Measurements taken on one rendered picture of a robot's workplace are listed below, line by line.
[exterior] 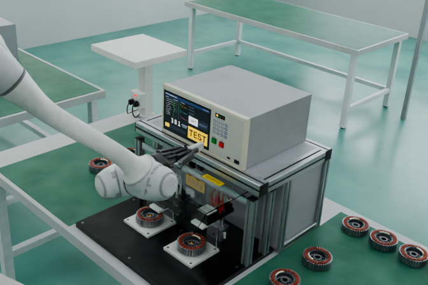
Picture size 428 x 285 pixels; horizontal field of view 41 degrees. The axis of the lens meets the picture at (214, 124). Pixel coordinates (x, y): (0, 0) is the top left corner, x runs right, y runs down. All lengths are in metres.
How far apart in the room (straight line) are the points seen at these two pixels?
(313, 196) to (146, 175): 0.89
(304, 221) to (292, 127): 0.41
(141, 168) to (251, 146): 0.52
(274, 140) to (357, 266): 0.58
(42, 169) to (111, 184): 1.07
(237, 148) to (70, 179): 0.97
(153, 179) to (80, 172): 1.15
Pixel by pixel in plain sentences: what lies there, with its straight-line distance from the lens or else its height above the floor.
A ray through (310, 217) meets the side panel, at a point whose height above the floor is 0.81.
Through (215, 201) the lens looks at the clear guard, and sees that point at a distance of 1.96.
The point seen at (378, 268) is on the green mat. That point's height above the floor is 0.75.
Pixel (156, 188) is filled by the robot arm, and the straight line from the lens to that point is 1.65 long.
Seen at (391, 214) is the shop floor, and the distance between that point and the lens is 4.11.
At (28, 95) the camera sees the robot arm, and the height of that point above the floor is 1.51.
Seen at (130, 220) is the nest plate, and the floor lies 0.78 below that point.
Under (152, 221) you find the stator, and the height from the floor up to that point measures 0.82.
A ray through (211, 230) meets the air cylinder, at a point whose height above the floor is 0.80.
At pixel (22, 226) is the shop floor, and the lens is 3.77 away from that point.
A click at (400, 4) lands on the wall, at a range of 8.64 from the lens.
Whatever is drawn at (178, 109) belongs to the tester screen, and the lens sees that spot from 2.20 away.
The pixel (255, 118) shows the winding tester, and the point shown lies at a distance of 2.00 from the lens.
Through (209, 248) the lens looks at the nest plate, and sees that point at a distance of 2.21.
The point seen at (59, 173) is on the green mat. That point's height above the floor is 0.75.
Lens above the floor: 2.12
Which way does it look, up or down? 25 degrees down
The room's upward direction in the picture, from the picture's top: 4 degrees clockwise
